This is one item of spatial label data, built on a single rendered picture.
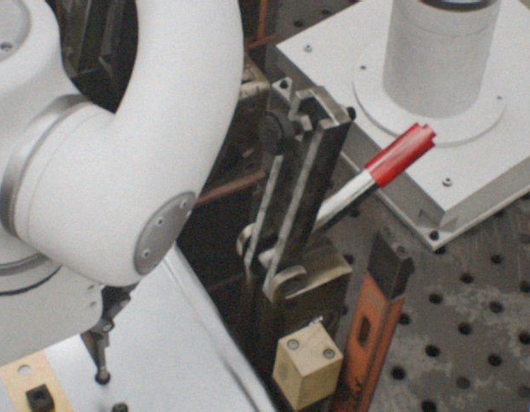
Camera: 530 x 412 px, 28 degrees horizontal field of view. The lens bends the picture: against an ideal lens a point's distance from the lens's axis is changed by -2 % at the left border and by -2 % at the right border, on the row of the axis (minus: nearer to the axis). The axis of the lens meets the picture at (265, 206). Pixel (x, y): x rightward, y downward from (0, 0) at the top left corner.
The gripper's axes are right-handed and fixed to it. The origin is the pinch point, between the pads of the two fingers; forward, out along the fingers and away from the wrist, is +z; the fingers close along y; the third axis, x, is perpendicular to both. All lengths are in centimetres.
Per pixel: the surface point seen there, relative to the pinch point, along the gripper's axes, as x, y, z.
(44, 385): -0.7, -0.8, 3.9
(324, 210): -0.1, -23.2, -4.5
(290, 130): 0.9, -18.4, -16.4
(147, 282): -6.2, -11.8, 5.1
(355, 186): 0.0, -25.5, -6.1
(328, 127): 1.7, -20.7, -16.3
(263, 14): -29.5, -35.8, 5.1
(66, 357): -2.8, -3.4, 5.1
